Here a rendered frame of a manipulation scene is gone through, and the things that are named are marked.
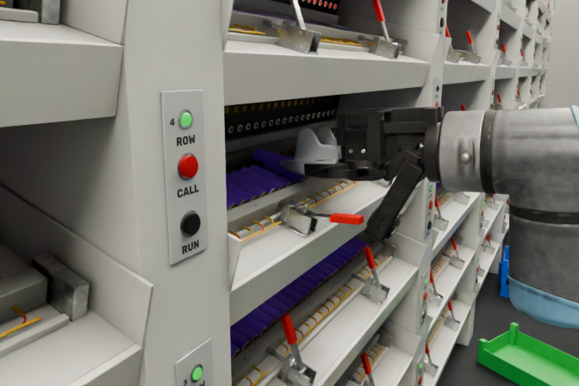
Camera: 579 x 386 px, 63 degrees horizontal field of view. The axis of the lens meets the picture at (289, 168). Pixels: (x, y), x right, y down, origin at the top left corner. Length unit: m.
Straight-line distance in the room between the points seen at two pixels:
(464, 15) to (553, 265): 1.20
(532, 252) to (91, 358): 0.41
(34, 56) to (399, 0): 0.77
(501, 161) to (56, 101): 0.40
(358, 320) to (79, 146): 0.55
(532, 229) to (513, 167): 0.06
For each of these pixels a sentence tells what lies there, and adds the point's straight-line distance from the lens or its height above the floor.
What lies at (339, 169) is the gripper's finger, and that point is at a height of 0.82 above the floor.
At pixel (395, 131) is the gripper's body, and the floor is 0.87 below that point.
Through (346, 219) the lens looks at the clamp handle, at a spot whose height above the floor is 0.78.
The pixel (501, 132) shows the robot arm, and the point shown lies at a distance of 0.52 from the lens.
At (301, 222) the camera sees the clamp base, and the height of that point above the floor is 0.77.
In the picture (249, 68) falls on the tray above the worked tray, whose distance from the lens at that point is 0.41.
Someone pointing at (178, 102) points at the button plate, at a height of 0.92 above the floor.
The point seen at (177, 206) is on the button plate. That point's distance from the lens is 0.35.
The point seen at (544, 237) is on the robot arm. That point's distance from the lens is 0.53.
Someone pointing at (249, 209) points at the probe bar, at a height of 0.79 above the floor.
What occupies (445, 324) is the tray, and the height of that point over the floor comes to 0.17.
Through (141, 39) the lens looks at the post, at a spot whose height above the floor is 0.96.
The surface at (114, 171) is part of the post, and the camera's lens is 0.33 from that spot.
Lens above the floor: 0.94
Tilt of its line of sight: 12 degrees down
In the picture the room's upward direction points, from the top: straight up
